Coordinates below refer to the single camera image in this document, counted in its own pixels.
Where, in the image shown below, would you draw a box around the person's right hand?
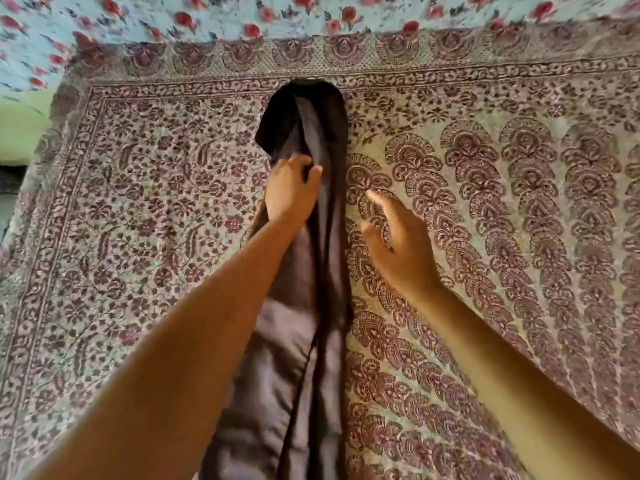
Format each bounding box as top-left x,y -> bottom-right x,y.
361,189 -> 443,295

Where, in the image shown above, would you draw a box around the person's left hand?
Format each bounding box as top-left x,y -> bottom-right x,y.
263,154 -> 323,228

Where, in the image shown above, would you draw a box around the dark brown shirt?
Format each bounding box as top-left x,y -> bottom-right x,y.
199,78 -> 353,480

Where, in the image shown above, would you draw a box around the bed with maroon patterned cover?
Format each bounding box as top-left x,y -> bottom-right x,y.
0,19 -> 640,480

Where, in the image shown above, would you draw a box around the person's right forearm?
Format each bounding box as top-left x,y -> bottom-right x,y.
409,287 -> 640,480

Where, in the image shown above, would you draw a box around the person's left forearm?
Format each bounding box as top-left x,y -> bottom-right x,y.
29,219 -> 296,480

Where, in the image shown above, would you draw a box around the red rose floral sheet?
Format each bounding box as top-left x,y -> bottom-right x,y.
0,0 -> 640,93

